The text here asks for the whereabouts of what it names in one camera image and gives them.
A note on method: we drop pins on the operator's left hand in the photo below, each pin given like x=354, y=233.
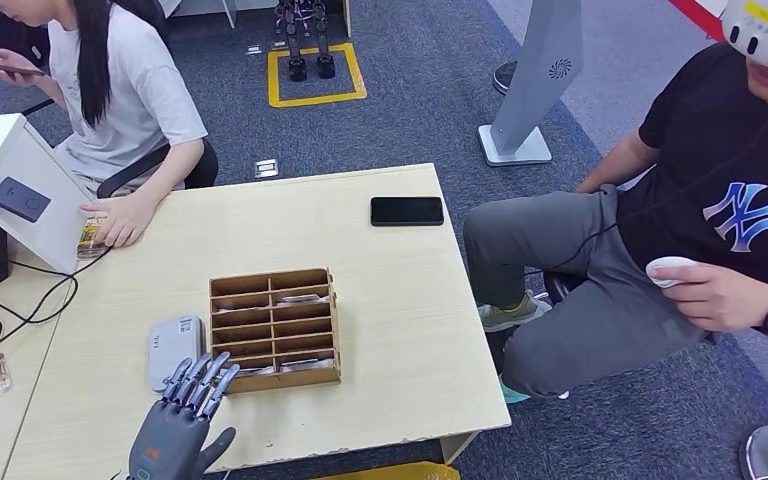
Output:
x=722, y=301

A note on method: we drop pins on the person's left hand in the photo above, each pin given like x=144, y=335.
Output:
x=126, y=218

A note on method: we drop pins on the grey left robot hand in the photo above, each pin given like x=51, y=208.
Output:
x=168, y=440

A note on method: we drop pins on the person's right hand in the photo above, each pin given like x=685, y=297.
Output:
x=10, y=63

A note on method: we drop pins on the white handheld controller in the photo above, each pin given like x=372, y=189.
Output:
x=665, y=268

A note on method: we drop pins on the operator's right forearm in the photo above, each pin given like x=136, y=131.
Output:
x=616, y=166

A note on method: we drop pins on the person's right forearm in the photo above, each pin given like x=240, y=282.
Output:
x=49, y=89

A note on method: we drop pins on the person's left forearm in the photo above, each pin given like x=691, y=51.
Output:
x=172, y=169

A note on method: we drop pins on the white card reader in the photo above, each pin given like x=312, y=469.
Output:
x=172, y=344

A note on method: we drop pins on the black card reader pad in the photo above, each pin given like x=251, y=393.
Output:
x=20, y=199

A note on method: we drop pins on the operator person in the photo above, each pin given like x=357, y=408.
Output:
x=689, y=199

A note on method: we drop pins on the grey room key card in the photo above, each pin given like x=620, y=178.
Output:
x=308, y=364
x=243, y=308
x=255, y=372
x=303, y=299

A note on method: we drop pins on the wooden card organizer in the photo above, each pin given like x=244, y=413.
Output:
x=278, y=381

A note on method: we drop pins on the black cabinet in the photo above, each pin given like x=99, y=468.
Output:
x=26, y=43

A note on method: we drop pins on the black office chair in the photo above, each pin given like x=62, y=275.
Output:
x=139, y=166

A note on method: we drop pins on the silver floor socket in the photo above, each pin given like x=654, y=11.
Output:
x=266, y=168

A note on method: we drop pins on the black stool seat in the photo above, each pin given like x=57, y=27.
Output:
x=563, y=287

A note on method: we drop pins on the small floor socket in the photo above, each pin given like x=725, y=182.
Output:
x=254, y=49
x=278, y=45

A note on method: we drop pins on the white table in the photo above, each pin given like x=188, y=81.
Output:
x=228, y=12

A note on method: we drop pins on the yellow floor tape square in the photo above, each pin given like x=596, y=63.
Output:
x=318, y=100

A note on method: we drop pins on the black standing robot legs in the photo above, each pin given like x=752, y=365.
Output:
x=296, y=67

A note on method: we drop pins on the black smartphone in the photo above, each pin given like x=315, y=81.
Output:
x=406, y=211

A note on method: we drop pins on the red barrier strip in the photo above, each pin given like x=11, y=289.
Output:
x=695, y=16

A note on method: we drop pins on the grey kiosk stand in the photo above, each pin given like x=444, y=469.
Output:
x=536, y=79

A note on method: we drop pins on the wooden table leg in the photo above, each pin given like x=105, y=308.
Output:
x=458, y=447

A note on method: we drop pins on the black round base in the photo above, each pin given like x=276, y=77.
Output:
x=503, y=78

